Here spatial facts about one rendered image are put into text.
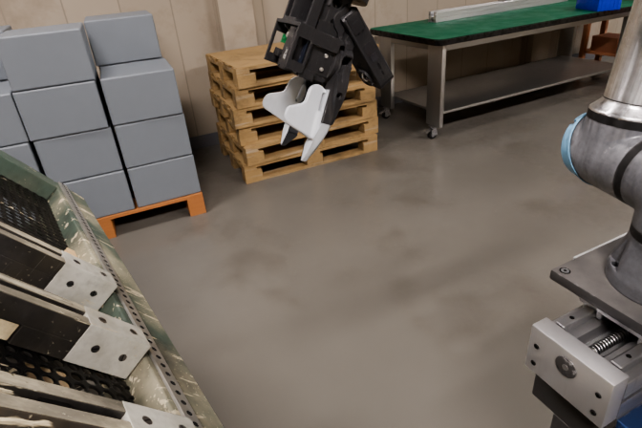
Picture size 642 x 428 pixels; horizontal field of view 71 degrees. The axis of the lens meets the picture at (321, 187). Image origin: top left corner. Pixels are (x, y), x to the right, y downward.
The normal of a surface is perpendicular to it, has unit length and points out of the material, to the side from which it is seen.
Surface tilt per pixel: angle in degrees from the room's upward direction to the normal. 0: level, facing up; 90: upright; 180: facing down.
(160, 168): 90
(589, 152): 80
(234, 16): 90
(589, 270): 0
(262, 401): 0
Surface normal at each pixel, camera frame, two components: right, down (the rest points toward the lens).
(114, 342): 0.59, 0.33
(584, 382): -0.89, 0.26
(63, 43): 0.41, 0.38
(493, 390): -0.07, -0.89
